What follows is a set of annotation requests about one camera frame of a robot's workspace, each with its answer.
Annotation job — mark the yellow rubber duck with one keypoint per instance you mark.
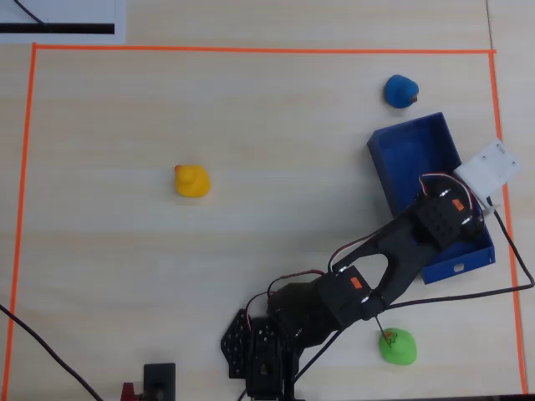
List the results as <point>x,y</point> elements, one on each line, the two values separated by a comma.
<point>193,181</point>

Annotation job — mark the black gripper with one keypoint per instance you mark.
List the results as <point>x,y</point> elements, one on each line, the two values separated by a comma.
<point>488,170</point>

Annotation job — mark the blue rectangular open box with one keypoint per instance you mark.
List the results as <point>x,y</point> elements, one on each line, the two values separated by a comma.
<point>414,154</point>

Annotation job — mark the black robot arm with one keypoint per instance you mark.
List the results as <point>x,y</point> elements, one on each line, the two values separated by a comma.
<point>397,246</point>

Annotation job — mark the orange tape strip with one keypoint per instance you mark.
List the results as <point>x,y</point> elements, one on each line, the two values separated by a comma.
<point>518,334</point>
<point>20,209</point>
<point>251,49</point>

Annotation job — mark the white gripper camera mount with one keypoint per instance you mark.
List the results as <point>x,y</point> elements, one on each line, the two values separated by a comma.
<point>487,169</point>

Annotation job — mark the green rubber duck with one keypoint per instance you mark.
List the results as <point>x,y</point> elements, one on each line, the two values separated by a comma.
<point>399,348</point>

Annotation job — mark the blue rubber duck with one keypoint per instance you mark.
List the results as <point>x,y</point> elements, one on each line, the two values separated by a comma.
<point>400,89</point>

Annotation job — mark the black clamp stand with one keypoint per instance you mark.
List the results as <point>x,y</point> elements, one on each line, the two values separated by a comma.
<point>159,378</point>

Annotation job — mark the white paper with black bar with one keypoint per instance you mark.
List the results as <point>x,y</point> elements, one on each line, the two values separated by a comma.
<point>83,12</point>

